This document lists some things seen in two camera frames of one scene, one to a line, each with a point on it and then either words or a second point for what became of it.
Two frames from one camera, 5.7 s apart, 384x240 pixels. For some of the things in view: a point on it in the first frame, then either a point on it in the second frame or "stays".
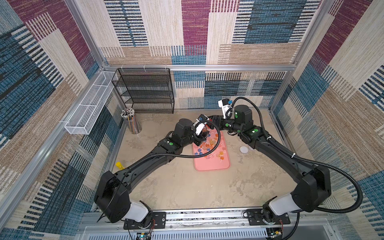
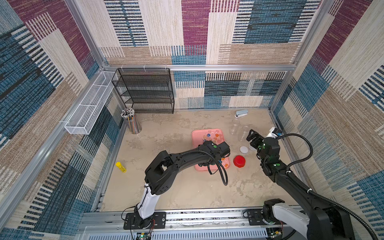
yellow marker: [119, 165] stays
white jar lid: [243, 149] stays
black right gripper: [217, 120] → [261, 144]
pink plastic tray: [218, 160] stays
